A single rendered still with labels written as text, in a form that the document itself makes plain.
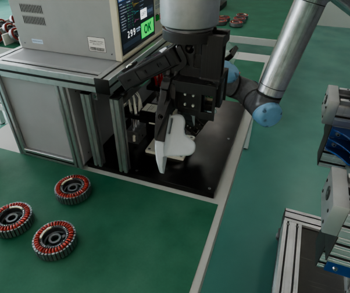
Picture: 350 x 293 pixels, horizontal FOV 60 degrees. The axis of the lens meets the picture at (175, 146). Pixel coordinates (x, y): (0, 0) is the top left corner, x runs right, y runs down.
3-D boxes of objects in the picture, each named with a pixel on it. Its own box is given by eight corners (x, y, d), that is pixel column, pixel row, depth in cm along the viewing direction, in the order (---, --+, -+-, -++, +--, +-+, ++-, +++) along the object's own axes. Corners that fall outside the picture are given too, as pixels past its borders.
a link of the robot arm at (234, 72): (245, 79, 90) (222, 70, 87) (224, 104, 97) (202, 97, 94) (239, 63, 95) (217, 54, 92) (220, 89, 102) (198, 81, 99)
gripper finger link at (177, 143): (185, 182, 42) (199, 117, 41) (147, 172, 44) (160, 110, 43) (191, 180, 45) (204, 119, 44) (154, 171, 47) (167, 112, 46)
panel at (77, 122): (156, 88, 158) (154, 28, 140) (85, 163, 108) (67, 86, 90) (154, 88, 158) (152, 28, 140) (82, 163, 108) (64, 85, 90)
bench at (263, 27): (283, 57, 412) (296, -4, 368) (268, 125, 272) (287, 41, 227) (205, 48, 442) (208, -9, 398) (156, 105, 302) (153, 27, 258)
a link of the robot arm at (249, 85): (261, 115, 97) (234, 106, 92) (246, 99, 106) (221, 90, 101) (275, 94, 93) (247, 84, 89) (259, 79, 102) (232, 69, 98)
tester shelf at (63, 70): (185, 31, 137) (185, 20, 134) (110, 95, 85) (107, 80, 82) (100, 22, 149) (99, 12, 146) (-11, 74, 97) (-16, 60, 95)
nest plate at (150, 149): (195, 138, 120) (195, 136, 120) (183, 161, 109) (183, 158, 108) (160, 131, 125) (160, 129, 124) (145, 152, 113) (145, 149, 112)
